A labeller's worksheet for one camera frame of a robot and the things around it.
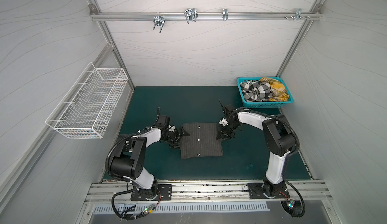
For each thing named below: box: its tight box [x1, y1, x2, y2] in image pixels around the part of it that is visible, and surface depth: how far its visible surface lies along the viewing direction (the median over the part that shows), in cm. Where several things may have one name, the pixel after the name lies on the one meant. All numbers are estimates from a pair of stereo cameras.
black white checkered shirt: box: [240, 80, 272, 102], surface depth 107 cm
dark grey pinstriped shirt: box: [180, 122, 224, 159], surface depth 89 cm
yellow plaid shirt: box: [259, 77, 290, 102], surface depth 106 cm
